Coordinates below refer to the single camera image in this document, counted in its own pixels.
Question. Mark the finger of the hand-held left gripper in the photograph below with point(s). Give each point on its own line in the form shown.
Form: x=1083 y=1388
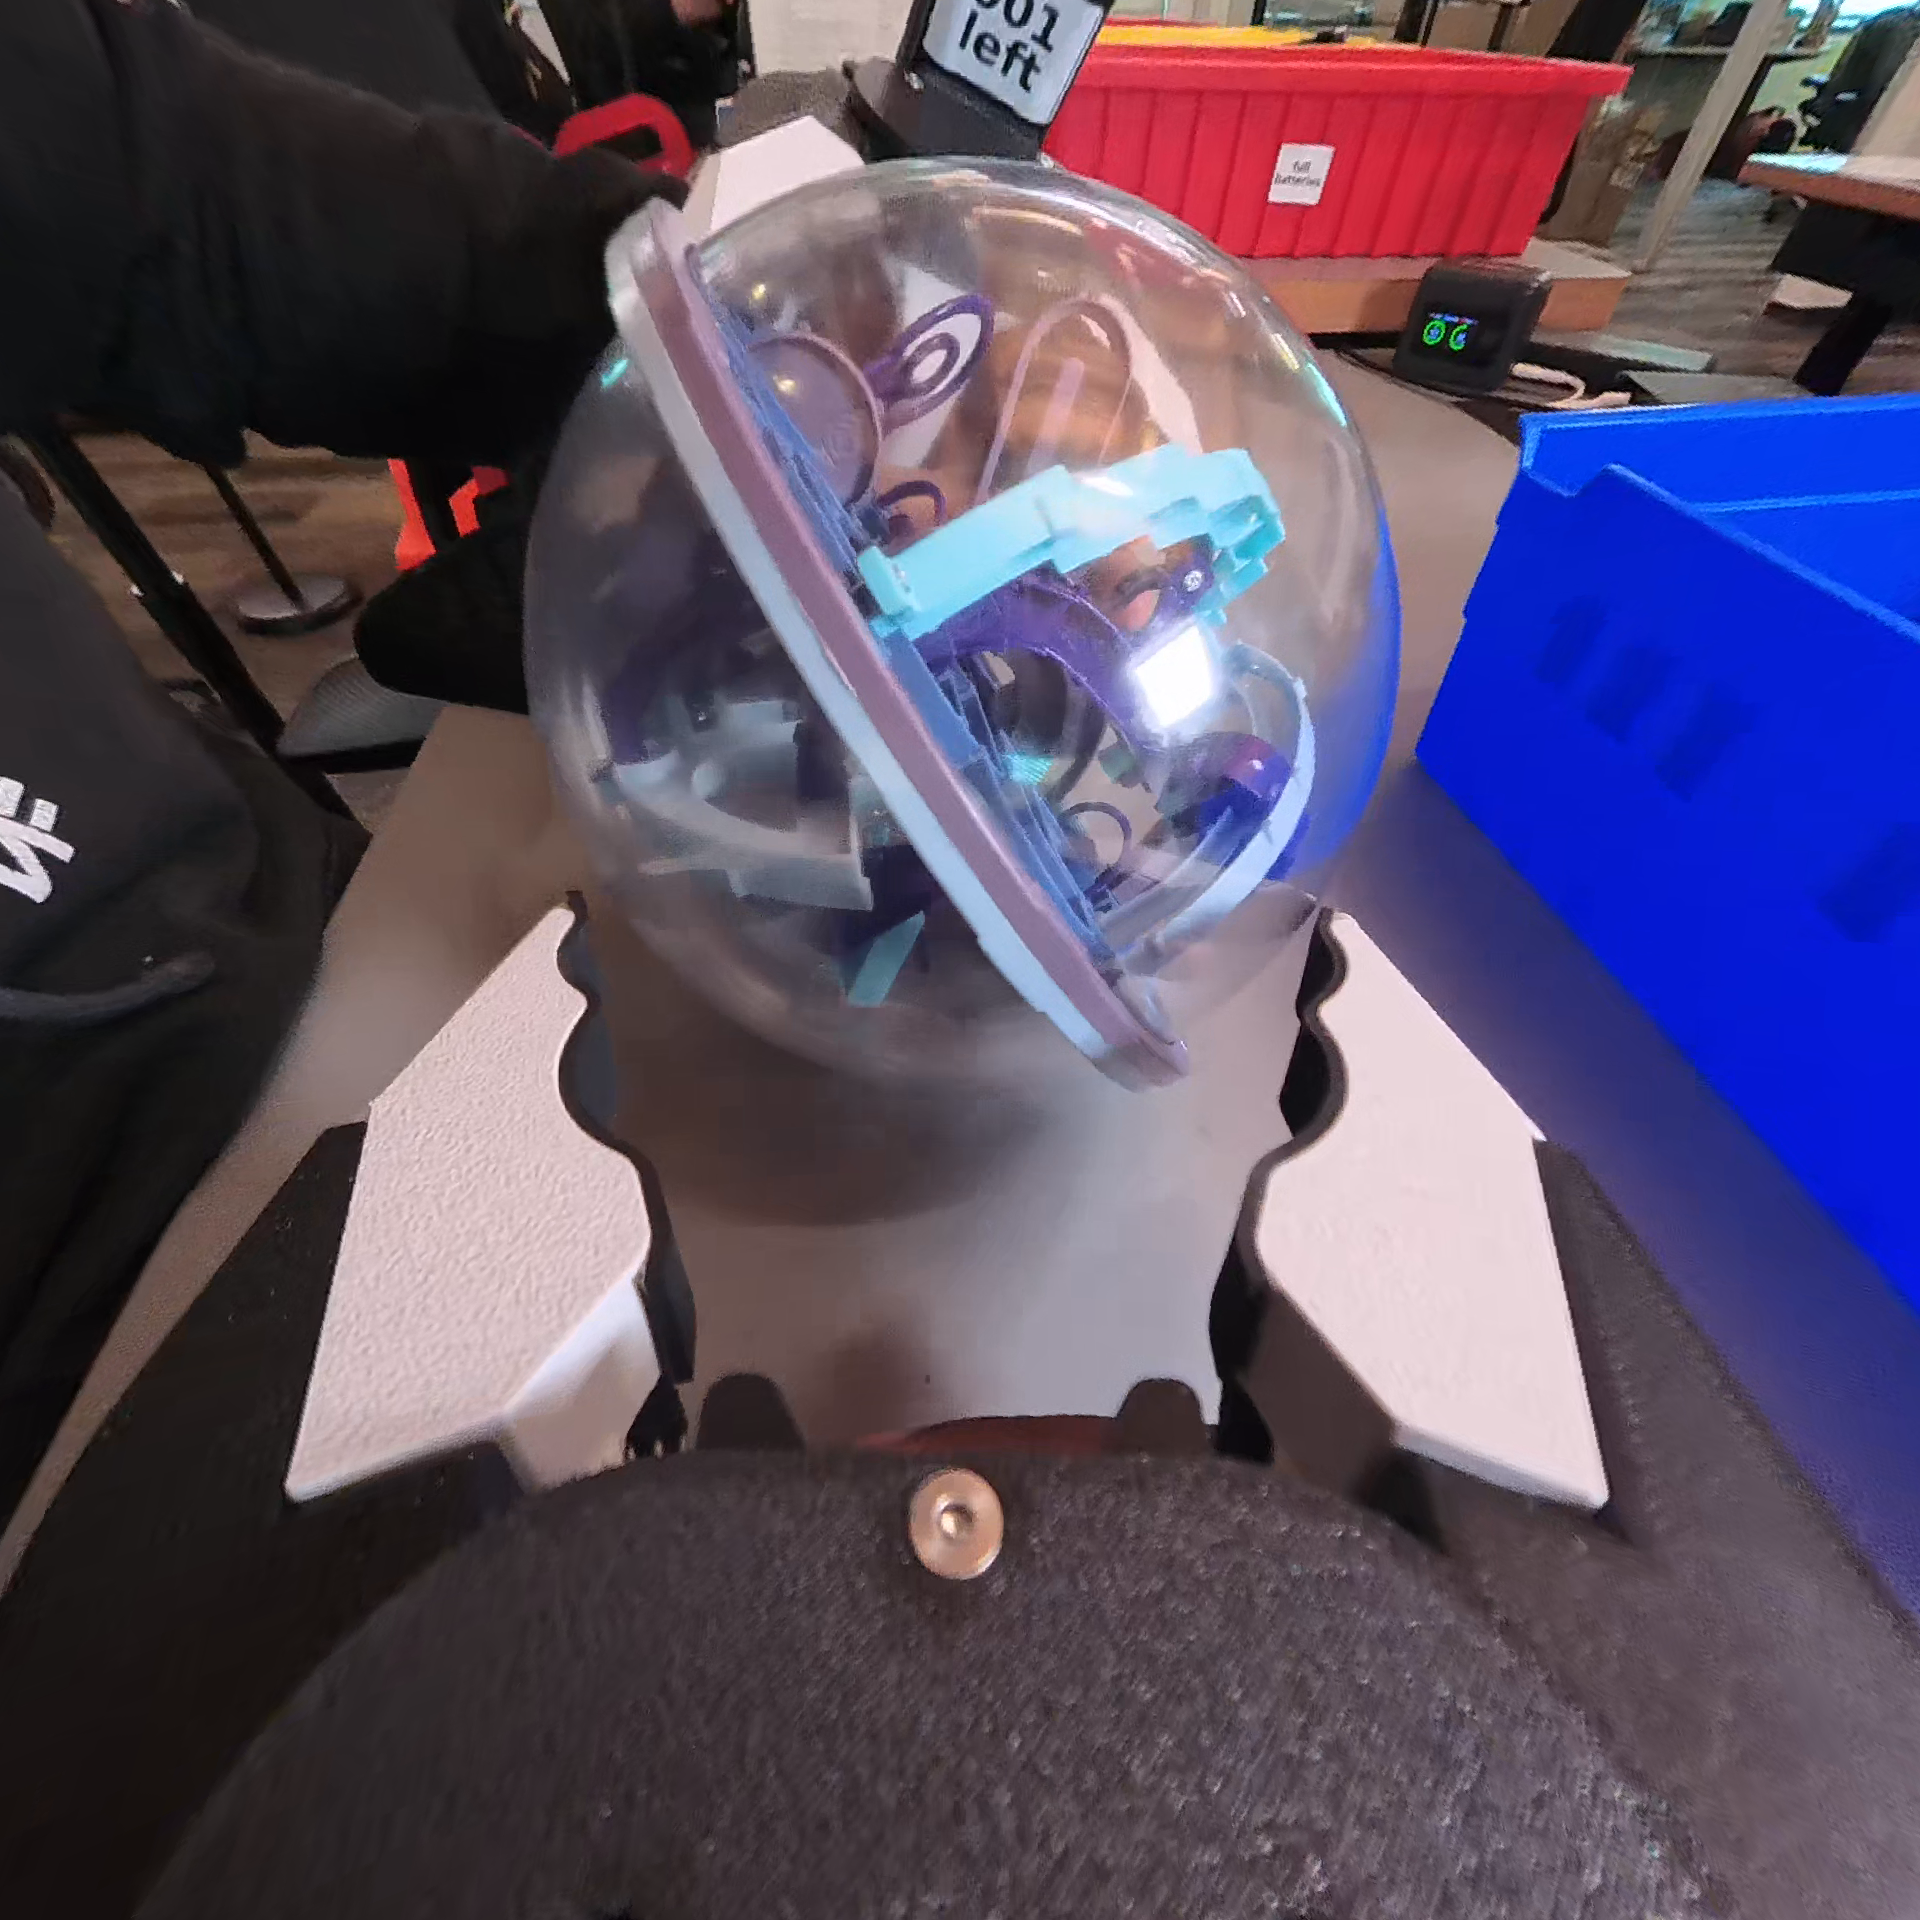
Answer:
x=765 y=165

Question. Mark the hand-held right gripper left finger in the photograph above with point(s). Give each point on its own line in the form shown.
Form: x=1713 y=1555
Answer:
x=466 y=1260

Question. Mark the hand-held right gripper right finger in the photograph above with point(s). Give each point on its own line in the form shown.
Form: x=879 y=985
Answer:
x=1441 y=1291

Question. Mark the clear plastic maze ball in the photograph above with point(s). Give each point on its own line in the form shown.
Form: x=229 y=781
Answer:
x=961 y=630

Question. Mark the black digital timer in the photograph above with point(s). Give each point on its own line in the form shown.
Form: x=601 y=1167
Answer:
x=1471 y=323

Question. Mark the black backpack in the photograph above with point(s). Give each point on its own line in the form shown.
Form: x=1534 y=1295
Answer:
x=120 y=961

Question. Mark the red plastic bin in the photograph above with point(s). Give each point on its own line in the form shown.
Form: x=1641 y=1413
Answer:
x=1320 y=151

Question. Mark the person's left forearm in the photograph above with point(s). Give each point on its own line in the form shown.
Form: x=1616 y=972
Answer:
x=300 y=240

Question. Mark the blue plastic bin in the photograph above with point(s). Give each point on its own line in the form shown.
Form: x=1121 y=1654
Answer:
x=1711 y=781

